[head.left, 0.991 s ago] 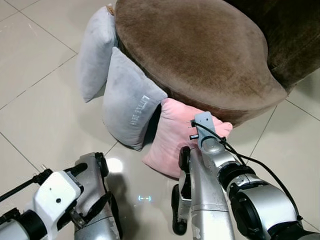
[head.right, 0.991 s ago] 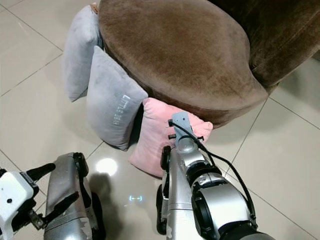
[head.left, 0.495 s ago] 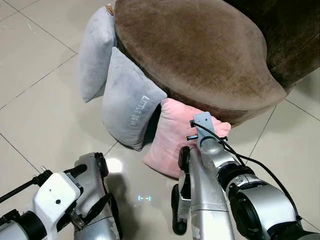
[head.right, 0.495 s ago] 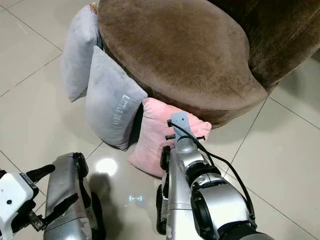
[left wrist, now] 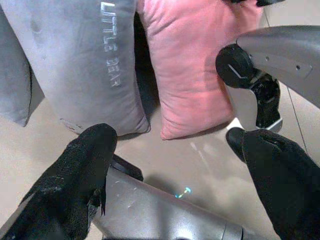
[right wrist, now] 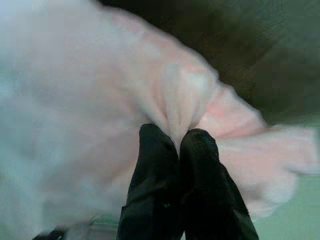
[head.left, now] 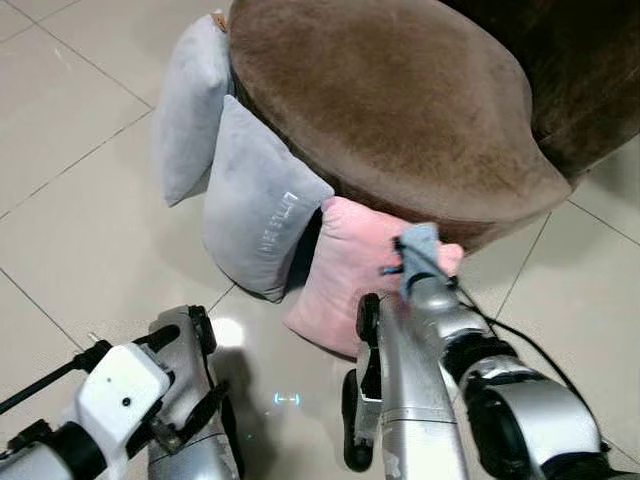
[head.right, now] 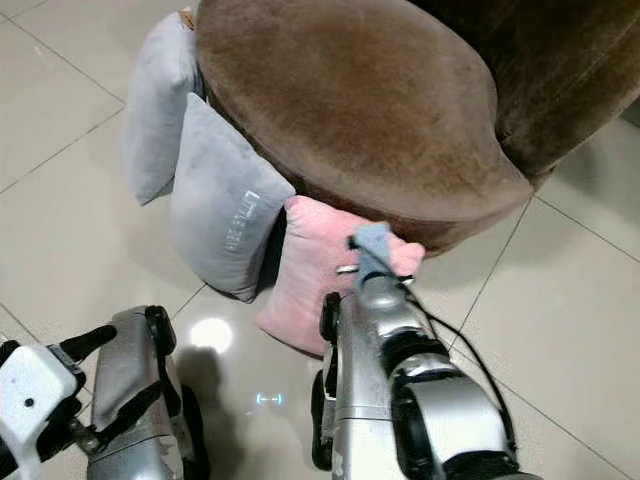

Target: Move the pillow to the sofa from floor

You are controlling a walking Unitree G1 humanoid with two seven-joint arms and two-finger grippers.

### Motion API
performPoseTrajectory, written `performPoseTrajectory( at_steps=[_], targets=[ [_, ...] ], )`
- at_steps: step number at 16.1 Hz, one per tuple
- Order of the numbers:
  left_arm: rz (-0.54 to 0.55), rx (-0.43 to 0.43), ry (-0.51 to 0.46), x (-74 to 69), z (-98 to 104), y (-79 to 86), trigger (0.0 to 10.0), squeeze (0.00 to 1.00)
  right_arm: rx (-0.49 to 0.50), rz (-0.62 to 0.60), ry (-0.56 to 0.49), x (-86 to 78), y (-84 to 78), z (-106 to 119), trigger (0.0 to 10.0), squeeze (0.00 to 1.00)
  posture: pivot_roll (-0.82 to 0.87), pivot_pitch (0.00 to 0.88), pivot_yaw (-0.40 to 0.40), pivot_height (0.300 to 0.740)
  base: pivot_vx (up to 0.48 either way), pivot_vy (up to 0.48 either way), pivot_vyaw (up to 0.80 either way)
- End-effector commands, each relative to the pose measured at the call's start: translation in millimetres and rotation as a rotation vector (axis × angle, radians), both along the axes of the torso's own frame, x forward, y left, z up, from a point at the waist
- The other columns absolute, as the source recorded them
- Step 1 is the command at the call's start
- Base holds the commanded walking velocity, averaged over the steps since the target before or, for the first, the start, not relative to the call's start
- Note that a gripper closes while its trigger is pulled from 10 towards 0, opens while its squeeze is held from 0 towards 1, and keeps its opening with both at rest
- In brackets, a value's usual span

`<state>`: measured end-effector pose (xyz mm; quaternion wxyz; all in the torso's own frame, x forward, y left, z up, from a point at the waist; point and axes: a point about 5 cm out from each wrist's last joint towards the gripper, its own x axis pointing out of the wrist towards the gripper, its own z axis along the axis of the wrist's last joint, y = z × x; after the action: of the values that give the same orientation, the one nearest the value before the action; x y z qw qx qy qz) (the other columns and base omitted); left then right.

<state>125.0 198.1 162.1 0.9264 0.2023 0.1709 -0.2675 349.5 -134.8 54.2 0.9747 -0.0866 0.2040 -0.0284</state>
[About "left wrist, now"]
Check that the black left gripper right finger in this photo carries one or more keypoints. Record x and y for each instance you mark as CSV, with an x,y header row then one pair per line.
x,y
287,185

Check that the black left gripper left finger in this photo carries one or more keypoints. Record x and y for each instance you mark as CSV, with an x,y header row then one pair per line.
x,y
67,180

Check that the pink pillow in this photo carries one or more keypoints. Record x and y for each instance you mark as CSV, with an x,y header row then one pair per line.
x,y
187,75

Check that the grey pillow with white lettering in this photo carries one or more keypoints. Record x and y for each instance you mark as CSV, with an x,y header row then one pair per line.
x,y
75,62

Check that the plain grey pillow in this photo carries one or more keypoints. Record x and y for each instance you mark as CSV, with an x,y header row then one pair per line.
x,y
12,75

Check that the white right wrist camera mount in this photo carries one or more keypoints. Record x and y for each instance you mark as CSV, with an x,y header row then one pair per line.
x,y
243,110

